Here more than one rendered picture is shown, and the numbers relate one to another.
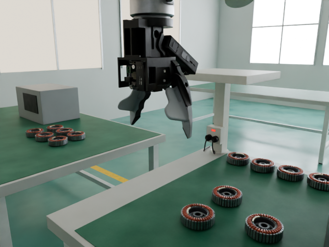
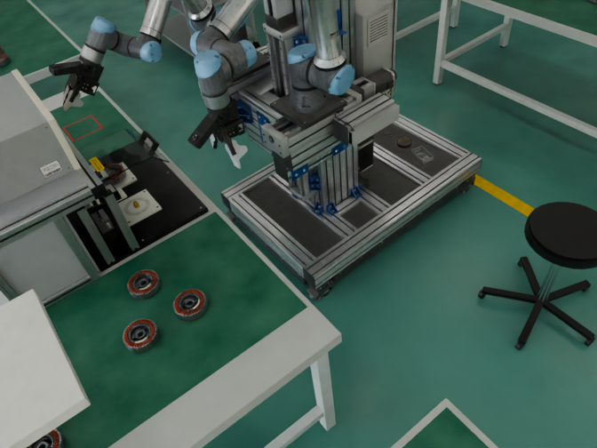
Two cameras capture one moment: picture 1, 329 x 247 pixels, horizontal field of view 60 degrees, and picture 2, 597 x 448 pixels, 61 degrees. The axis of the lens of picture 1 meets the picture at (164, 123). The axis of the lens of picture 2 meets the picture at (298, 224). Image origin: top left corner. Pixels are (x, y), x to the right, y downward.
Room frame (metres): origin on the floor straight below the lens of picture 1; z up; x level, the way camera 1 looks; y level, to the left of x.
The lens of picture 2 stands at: (1.71, 0.57, 2.16)
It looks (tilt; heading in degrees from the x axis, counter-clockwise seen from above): 46 degrees down; 196
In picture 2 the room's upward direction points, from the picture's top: 8 degrees counter-clockwise
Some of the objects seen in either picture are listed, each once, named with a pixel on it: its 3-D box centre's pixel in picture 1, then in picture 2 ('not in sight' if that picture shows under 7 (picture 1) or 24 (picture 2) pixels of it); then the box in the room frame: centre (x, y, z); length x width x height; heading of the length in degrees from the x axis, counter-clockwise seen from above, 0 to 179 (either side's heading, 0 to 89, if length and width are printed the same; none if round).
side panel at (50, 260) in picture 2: not in sight; (42, 268); (0.84, -0.61, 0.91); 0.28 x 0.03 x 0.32; 138
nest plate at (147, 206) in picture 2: not in sight; (137, 207); (0.41, -0.49, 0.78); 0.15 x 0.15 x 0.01; 48
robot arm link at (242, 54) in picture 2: not in sight; (233, 57); (0.42, 0.06, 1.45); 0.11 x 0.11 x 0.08; 57
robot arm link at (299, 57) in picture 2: not in sight; (306, 64); (0.03, 0.19, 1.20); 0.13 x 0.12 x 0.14; 57
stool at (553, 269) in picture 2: not in sight; (558, 275); (0.19, 1.27, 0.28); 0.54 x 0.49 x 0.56; 138
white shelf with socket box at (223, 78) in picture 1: (224, 118); (29, 426); (1.37, -0.30, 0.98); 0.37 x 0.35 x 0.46; 48
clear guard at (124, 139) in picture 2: not in sight; (114, 161); (0.43, -0.48, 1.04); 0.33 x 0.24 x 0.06; 138
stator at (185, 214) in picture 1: (197, 215); (190, 304); (0.84, -0.11, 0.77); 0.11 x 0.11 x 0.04
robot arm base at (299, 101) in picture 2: not in sight; (306, 91); (0.02, 0.18, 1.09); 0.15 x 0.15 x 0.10
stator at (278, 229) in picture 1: (263, 227); (144, 284); (0.78, -0.31, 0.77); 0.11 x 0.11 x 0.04
